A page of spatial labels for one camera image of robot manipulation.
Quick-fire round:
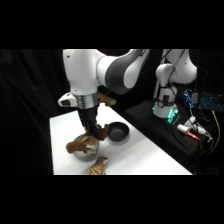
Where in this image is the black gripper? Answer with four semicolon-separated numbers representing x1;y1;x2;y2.
77;105;104;136

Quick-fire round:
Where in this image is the brown deer plush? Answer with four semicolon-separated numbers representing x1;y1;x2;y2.
65;123;111;155

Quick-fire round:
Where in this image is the black bowl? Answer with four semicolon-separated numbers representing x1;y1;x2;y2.
107;121;131;143

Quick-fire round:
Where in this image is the grey bowl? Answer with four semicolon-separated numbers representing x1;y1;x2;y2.
72;133;101;162

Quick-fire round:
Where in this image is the brown wooden object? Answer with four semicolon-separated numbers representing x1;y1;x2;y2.
97;92;117;107

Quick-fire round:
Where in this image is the tan toy piece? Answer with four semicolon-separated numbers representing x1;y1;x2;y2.
87;156;109;176

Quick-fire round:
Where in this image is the black robot stand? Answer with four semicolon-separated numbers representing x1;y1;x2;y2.
123;99;204;168

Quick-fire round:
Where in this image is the black curtain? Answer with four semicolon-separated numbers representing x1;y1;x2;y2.
0;49;224;176

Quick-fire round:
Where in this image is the green lit control box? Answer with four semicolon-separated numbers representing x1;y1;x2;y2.
166;108;180;125

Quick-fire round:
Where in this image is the white cylinder with red tip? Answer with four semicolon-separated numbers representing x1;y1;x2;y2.
176;123;200;141

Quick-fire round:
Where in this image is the blue lit electronics board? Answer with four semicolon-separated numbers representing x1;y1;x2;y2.
182;89;201;110

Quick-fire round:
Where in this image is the blue lit laptop keyboard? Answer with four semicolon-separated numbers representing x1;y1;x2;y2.
199;92;224;113

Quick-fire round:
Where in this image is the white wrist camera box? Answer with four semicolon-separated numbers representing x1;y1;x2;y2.
57;92;79;108

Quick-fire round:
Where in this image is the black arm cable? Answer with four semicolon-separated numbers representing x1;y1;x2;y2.
159;49;186;104

